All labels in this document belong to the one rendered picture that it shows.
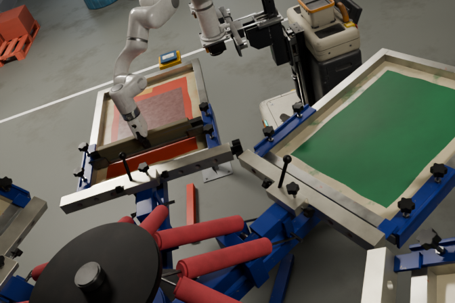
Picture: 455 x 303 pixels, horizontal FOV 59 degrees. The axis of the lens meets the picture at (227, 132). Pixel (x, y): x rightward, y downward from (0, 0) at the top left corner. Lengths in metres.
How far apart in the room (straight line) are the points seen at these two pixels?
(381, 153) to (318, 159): 0.21
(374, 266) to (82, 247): 0.68
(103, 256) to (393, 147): 1.01
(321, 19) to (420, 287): 1.66
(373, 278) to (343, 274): 1.33
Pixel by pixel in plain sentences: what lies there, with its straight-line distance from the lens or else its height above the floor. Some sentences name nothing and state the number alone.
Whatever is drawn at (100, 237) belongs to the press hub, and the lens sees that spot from 1.05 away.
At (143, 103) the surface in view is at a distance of 2.13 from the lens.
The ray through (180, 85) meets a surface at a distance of 2.14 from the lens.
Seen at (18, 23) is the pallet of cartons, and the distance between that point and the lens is 6.83.
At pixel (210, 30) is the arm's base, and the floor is 1.19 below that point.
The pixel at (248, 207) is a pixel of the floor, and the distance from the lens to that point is 2.66.
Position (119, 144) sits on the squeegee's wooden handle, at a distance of 1.76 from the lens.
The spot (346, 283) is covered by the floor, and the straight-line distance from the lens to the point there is 2.30.
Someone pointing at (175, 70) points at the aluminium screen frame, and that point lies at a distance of 2.23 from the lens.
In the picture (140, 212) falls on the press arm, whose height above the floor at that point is 1.04.
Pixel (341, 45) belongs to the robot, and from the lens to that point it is 2.28.
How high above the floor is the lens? 2.04
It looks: 39 degrees down
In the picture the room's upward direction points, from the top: 21 degrees counter-clockwise
